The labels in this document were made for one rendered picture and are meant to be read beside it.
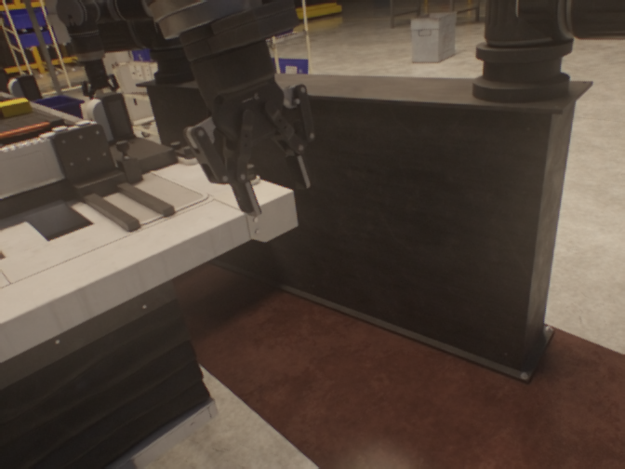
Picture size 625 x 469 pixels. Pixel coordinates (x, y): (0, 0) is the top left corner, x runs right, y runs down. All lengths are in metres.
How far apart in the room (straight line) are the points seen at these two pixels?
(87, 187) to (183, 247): 0.39
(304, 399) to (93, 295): 0.98
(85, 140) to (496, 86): 1.05
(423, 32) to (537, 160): 5.97
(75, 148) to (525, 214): 1.19
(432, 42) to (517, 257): 5.89
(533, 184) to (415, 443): 0.82
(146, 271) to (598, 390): 1.43
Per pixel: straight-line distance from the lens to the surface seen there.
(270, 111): 0.49
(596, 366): 1.94
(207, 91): 0.47
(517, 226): 1.53
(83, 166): 1.32
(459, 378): 1.79
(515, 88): 1.41
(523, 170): 1.46
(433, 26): 7.24
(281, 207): 1.08
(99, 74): 2.17
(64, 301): 0.92
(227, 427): 1.72
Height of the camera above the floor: 1.26
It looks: 28 degrees down
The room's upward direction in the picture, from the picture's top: 7 degrees counter-clockwise
